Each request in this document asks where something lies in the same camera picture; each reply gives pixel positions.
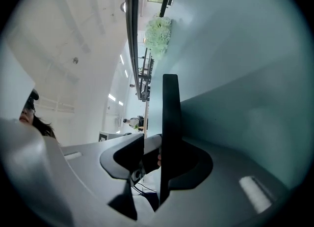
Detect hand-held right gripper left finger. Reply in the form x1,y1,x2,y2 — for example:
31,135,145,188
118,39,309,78
0,117,145,227

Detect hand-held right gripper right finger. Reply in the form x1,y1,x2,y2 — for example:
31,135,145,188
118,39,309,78
156,137,292,227

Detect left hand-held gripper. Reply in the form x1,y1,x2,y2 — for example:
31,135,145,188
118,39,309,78
131,134,162,187

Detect person's face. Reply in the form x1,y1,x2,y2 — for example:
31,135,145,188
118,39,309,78
19,98,37,125

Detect white artificial flower bunch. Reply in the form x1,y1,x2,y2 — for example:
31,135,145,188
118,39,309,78
144,16,172,61

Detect black metal railing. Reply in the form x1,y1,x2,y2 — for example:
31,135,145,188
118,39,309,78
125,0,182,103

